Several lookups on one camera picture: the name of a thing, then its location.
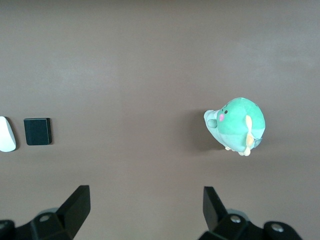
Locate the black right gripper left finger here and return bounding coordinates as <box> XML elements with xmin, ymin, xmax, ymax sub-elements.
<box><xmin>0</xmin><ymin>185</ymin><xmax>91</xmax><ymax>240</ymax></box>

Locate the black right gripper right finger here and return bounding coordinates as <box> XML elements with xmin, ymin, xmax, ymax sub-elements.
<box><xmin>198</xmin><ymin>186</ymin><xmax>303</xmax><ymax>240</ymax></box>

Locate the dark green square block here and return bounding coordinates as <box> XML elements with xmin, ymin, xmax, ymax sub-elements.
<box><xmin>23</xmin><ymin>117</ymin><xmax>53</xmax><ymax>146</ymax></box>

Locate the white computer mouse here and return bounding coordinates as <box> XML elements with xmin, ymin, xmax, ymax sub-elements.
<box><xmin>0</xmin><ymin>116</ymin><xmax>18</xmax><ymax>153</ymax></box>

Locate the green dinosaur plush toy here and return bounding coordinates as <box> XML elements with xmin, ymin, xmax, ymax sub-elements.
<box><xmin>203</xmin><ymin>97</ymin><xmax>266</xmax><ymax>157</ymax></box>

